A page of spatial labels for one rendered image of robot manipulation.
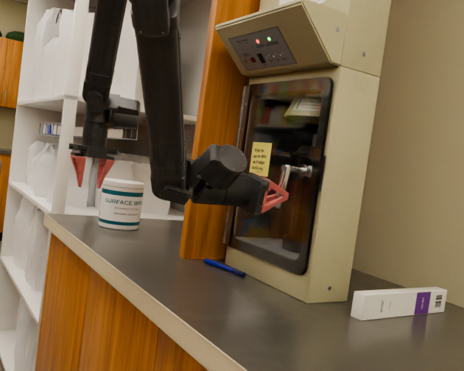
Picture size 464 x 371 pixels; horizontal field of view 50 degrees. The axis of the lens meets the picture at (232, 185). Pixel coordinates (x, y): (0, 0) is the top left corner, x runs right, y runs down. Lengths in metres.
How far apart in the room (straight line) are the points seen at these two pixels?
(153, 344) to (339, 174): 0.49
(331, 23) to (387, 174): 0.58
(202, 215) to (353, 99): 0.49
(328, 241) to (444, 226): 0.40
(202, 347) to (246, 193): 0.30
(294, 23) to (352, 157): 0.29
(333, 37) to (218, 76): 0.38
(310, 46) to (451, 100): 0.49
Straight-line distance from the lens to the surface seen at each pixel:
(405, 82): 1.48
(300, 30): 1.01
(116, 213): 1.59
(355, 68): 1.05
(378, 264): 1.47
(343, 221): 1.05
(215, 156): 0.83
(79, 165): 1.21
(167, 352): 0.95
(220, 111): 1.28
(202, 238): 1.29
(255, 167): 1.16
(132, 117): 1.21
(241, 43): 1.18
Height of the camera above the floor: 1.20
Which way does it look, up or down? 3 degrees down
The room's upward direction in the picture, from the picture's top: 8 degrees clockwise
